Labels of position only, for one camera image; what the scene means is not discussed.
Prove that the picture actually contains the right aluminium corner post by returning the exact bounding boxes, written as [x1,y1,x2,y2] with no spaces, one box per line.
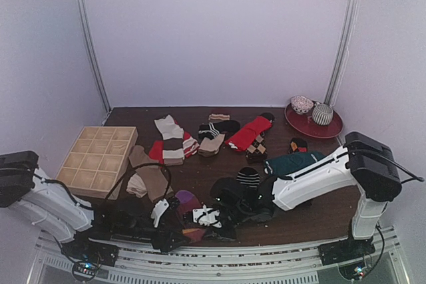
[324,0,359,107]

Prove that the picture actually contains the aluminium front rail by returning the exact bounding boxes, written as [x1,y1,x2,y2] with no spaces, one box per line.
[24,227,412,283]

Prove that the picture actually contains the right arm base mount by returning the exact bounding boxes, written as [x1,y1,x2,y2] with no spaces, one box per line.
[318,231,375,281]

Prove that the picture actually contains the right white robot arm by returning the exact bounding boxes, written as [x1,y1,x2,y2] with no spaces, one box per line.
[182,132,402,259]

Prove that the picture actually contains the black orange argyle sock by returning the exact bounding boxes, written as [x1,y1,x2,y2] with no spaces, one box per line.
[288,138,308,154]

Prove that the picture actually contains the patterned white bowl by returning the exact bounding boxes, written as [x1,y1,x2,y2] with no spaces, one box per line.
[290,96,314,114]

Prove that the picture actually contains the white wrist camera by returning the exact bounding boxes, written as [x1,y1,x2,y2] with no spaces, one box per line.
[150,199,170,228]
[192,206,222,228]

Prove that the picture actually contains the aluminium corner post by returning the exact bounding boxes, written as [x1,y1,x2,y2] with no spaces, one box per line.
[76,0,112,114]
[324,0,359,107]

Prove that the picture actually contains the red beige striped socks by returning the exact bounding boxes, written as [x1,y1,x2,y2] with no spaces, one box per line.
[148,115,200,166]

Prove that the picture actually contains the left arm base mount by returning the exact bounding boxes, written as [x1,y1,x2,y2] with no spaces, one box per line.
[55,238,119,283]

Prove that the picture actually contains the brown beige sock pair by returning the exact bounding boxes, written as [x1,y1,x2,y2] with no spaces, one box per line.
[126,145,174,204]

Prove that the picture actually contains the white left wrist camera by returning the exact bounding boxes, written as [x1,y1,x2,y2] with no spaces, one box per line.
[150,199,170,228]

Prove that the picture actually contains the striped grey cup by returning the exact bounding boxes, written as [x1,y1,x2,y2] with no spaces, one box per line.
[312,102,333,126]

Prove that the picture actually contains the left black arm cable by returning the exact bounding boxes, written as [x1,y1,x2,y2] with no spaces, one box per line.
[105,163,172,202]

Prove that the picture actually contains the red sock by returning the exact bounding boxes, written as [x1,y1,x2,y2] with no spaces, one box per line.
[225,112,275,152]

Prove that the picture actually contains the beige striped folded sock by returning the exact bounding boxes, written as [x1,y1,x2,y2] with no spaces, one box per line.
[208,113,230,122]

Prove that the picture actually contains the left aluminium corner post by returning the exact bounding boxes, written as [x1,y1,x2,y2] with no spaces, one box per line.
[76,0,112,114]

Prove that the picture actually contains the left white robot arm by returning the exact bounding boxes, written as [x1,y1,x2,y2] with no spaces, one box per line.
[1,151,190,260]

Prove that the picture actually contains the red round plate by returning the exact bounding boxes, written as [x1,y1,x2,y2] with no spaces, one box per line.
[284,101,344,139]

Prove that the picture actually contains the black striped ankle sock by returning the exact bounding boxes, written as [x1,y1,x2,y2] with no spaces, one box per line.
[236,167,260,189]

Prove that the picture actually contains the wooden compartment box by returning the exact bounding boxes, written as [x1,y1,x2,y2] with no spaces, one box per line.
[56,126,138,200]

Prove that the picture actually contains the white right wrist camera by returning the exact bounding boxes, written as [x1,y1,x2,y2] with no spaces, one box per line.
[192,206,222,228]

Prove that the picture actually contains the tan ankle sock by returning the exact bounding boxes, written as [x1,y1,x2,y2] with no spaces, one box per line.
[198,134,225,158]

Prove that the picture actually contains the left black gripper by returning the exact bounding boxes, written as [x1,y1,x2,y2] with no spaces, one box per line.
[113,219,190,253]

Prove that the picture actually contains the black white striped sock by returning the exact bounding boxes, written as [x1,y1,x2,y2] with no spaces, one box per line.
[198,120,240,140]

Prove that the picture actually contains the purple magenta striped sock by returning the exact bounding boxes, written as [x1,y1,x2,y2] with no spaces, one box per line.
[175,190,206,243]

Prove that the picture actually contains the brown argyle sock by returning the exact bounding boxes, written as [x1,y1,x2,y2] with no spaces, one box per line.
[246,132,268,164]

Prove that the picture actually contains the dark green sock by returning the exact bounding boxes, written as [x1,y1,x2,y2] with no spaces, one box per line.
[264,151,325,177]

